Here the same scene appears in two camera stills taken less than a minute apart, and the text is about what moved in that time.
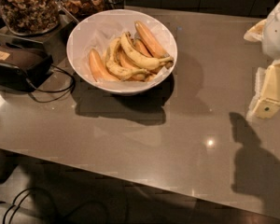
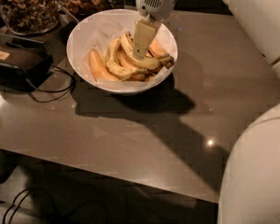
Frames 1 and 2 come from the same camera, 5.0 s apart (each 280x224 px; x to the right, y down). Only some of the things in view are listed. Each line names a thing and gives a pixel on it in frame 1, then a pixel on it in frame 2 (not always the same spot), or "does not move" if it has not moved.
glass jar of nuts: [28, 9] does not move
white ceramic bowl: [97, 30] does not move
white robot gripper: [277, 35] → [157, 2]
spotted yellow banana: [140, 58] does not move
